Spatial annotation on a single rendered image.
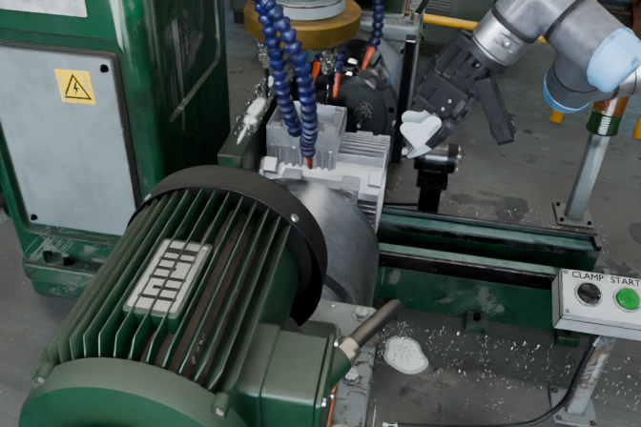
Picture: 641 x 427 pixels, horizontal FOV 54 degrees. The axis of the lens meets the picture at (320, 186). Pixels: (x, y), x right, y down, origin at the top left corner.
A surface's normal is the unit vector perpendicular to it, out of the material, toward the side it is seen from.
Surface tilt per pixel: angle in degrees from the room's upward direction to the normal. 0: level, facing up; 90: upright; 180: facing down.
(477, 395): 0
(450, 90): 90
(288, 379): 0
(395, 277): 90
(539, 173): 0
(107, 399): 70
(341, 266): 43
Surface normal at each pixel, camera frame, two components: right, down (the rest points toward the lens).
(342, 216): 0.60, -0.59
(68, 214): -0.18, 0.56
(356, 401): 0.04, -0.82
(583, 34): -0.50, 0.15
